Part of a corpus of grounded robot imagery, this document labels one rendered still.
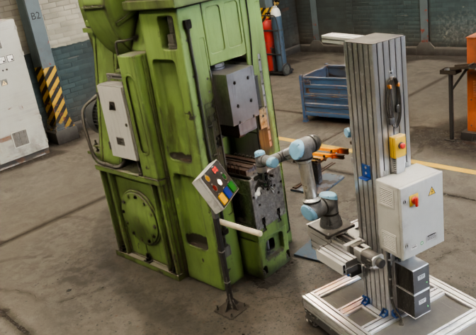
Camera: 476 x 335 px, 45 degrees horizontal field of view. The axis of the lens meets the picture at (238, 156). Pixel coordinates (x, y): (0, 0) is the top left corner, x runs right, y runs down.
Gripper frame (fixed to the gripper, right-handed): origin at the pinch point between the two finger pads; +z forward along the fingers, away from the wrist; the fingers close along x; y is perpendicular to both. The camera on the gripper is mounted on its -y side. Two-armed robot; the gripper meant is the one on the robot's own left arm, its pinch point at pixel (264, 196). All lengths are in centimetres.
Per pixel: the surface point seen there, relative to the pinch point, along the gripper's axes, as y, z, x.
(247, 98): -47, -59, 23
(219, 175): -19.6, -18.1, -23.5
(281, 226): -45, 56, 37
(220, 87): -49, -73, 3
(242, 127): -44, -40, 14
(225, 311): -19, 91, -38
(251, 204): -37.1, 21.9, 8.0
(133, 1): -83, -143, -39
